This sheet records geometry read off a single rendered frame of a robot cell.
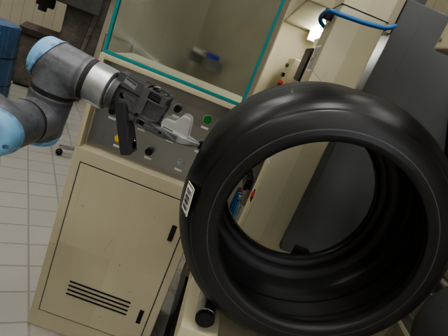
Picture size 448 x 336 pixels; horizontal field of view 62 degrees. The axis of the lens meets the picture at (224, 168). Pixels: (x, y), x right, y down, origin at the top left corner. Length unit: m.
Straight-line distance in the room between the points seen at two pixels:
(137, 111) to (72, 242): 1.03
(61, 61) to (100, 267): 1.09
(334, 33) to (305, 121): 0.44
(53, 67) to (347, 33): 0.72
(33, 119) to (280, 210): 0.72
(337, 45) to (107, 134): 0.93
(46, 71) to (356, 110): 0.60
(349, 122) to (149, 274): 1.20
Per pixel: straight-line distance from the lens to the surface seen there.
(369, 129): 0.71
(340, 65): 1.08
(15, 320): 2.06
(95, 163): 1.55
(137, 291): 1.75
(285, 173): 1.11
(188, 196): 0.73
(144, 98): 0.78
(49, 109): 0.85
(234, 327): 1.06
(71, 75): 0.81
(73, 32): 5.57
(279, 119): 0.68
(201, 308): 0.88
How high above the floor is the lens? 1.45
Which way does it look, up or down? 17 degrees down
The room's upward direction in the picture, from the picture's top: 22 degrees clockwise
